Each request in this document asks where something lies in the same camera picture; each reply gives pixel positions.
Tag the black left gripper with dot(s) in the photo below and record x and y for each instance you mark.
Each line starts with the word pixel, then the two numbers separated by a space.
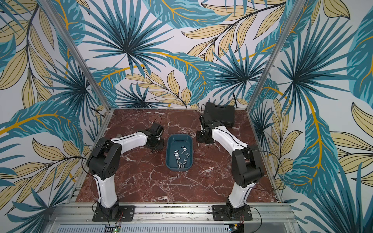
pixel 160 147

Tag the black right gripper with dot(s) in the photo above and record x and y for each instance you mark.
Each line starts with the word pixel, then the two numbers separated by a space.
pixel 204 137

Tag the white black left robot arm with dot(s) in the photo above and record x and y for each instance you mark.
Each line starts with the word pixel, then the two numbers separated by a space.
pixel 105 157

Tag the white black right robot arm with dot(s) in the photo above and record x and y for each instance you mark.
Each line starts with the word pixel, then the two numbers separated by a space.
pixel 246 162

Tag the teal plastic storage box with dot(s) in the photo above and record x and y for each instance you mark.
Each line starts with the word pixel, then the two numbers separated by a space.
pixel 177 142

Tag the black plastic tool case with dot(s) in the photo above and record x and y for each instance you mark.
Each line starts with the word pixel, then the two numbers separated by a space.
pixel 222 113

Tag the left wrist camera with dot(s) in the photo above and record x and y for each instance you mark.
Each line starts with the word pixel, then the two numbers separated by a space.
pixel 156 129

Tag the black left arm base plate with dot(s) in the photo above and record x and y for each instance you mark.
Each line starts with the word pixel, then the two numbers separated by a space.
pixel 113 213

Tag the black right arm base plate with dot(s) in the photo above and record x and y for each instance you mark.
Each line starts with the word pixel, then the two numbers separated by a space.
pixel 227 213

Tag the aluminium front rail frame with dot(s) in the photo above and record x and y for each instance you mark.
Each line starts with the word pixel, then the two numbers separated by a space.
pixel 174 218

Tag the aluminium left corner post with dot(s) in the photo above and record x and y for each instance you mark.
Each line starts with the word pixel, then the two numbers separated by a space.
pixel 64 33

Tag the aluminium corner post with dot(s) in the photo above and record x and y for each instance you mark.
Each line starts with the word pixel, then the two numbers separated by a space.
pixel 64 33
pixel 297 7

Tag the aluminium right corner post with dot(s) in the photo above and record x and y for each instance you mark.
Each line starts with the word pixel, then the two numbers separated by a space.
pixel 297 7

